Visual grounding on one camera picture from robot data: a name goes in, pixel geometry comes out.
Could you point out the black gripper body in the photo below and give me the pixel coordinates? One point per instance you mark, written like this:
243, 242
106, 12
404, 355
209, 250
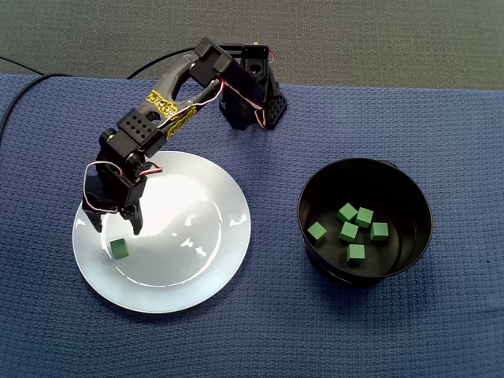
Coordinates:
127, 208

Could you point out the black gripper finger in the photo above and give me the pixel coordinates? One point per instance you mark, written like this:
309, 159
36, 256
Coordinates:
95, 220
134, 216

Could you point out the small green cube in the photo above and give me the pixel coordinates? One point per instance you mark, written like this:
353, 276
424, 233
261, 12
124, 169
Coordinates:
379, 231
356, 253
119, 249
317, 232
364, 217
347, 212
349, 231

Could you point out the black robot arm with stickers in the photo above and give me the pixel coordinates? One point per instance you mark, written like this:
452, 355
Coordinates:
236, 106

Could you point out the white round plate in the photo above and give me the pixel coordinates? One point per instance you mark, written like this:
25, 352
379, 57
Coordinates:
177, 287

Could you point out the black metal bucket container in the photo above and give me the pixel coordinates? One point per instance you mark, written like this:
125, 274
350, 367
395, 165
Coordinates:
409, 220

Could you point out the blue woven table cloth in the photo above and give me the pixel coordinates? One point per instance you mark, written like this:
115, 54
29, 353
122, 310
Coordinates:
275, 334

